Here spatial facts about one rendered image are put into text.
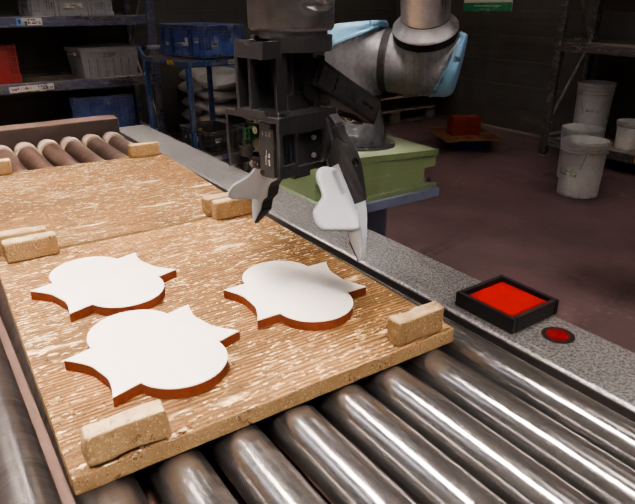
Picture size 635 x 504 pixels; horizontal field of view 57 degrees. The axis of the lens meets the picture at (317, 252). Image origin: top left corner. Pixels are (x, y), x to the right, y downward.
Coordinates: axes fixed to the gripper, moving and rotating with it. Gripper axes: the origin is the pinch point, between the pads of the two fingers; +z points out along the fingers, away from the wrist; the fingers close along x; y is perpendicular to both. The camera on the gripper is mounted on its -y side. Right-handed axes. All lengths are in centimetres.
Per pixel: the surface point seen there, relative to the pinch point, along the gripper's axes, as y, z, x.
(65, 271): 16.7, 4.9, -21.5
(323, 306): 2.9, 4.9, 4.7
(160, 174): -14, 6, -51
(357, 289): -2.4, 5.0, 4.6
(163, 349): 18.0, 4.9, -0.1
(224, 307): 8.5, 6.0, -3.8
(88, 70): -180, 29, -415
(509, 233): -258, 100, -94
